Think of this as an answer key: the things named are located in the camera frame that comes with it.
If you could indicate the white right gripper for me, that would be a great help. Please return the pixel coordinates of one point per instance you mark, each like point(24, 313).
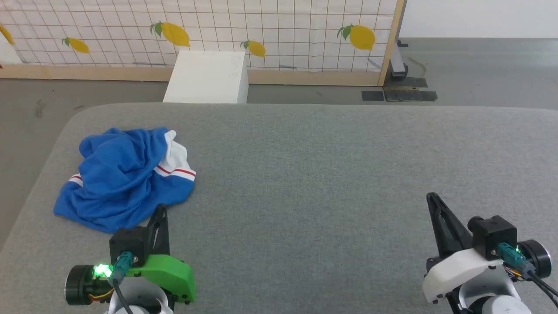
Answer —
point(457, 268)

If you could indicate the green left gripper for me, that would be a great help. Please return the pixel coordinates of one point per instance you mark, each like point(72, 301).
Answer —
point(170, 272)

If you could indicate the blue white basketball jersey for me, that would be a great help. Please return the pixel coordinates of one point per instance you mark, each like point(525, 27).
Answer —
point(122, 179)

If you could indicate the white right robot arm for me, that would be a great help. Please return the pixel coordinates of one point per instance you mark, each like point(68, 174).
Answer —
point(492, 292)

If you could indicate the long black floor mat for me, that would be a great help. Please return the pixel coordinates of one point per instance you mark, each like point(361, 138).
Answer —
point(412, 95)

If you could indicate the grey fabric sofa surface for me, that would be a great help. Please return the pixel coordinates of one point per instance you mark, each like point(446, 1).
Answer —
point(314, 174)

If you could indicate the dark grey floor mat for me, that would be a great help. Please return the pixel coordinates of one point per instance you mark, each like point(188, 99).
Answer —
point(414, 82)

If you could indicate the small black floor mat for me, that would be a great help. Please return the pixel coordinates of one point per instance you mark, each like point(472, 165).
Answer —
point(372, 95)

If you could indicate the white box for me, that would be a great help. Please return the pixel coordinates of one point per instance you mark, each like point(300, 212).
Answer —
point(207, 78)

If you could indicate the grey metal stand foot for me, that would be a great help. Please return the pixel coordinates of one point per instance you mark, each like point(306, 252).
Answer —
point(397, 63)

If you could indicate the lemon print partition screen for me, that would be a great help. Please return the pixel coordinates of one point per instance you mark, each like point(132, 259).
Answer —
point(279, 30)

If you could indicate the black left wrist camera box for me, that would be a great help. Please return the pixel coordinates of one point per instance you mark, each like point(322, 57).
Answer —
point(128, 242)

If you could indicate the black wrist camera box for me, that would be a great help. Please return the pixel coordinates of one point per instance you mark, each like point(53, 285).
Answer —
point(128, 242)
point(495, 233)

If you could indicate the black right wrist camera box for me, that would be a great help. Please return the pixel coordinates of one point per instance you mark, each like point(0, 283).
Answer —
point(495, 233)

